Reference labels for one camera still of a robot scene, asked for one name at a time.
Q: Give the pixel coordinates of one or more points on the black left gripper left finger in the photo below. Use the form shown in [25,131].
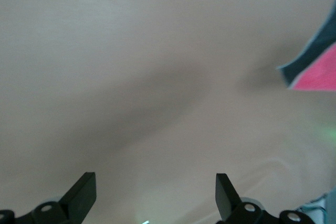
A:
[78,200]

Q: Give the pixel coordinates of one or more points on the brown table cover sheet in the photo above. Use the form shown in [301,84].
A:
[131,51]

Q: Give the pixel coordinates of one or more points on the grey and pink towel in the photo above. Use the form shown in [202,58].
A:
[315,69]

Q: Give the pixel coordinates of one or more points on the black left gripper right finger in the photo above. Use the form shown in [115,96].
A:
[228,203]

